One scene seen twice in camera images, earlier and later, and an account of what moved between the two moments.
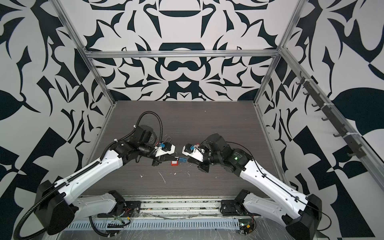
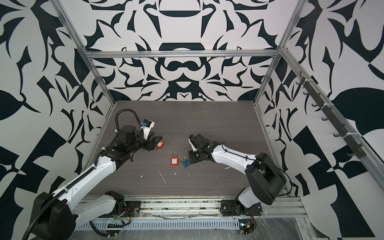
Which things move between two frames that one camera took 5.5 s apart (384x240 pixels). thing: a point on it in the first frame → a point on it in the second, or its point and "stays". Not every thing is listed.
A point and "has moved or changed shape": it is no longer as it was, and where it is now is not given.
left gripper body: (157, 160) → (148, 144)
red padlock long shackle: (174, 163) stays
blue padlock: (183, 160) has moved or changed shape
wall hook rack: (354, 149) stays
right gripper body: (204, 166) → (196, 156)
